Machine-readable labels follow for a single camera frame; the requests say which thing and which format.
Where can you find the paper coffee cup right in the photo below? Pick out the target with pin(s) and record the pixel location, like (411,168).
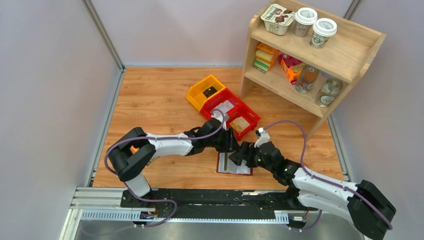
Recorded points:
(323,30)

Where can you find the Chobani yogurt cup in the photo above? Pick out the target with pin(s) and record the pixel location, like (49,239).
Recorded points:
(277,19)

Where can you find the paper coffee cup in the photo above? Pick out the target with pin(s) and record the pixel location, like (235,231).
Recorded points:
(323,30)
(305,17)

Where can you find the red plastic bin front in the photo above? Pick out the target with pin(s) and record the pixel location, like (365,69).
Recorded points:
(245,111)

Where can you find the stack of sponges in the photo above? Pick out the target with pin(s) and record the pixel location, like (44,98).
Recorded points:
(265,57)

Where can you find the black card in bin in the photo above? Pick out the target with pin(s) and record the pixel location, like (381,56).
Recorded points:
(209,92)

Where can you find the yellow plastic bin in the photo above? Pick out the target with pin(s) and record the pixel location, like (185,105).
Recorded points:
(200,92)

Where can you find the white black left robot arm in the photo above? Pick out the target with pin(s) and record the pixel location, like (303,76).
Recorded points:
(128,167)

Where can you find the paper coffee cup left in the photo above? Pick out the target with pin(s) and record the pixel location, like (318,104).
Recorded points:
(305,17)

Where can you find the glass bottle left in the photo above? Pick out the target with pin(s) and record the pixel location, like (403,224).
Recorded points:
(307,78)

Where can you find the white card in bin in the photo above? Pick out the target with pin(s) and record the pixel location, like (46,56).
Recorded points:
(224,106)

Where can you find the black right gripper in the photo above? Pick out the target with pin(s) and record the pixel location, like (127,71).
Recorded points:
(245,149)

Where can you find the gold card in bin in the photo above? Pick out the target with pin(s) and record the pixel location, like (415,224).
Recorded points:
(239,124)

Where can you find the wooden shelf unit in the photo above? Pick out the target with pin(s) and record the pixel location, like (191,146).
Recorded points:
(347,56)

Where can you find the glass bottle right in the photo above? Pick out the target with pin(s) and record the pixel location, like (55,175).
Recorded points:
(329,92)

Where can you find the orange snack bag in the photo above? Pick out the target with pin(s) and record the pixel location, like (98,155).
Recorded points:
(291,66)

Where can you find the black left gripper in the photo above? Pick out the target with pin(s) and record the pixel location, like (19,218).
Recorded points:
(229,144)

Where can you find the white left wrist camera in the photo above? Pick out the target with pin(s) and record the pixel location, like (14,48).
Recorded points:
(222,117)

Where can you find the red plastic bin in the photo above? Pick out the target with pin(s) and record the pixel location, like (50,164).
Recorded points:
(225,94)
(245,111)

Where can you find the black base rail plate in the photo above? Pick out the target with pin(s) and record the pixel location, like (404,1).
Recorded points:
(215,203)

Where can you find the red leather card holder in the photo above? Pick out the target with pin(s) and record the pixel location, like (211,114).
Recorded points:
(236,170)

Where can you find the red plastic bin middle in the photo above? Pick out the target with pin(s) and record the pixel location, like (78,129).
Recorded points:
(225,94)

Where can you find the orange green snack box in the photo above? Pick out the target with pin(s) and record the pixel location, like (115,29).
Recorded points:
(133,149)

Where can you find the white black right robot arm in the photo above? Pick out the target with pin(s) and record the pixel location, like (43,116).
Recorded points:
(362,204)

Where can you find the glass bottle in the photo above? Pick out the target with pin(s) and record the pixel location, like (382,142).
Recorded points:
(307,78)
(329,92)

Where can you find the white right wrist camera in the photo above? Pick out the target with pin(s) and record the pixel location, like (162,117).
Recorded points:
(262,137)

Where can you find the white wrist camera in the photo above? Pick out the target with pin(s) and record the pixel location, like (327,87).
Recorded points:
(222,117)
(262,137)

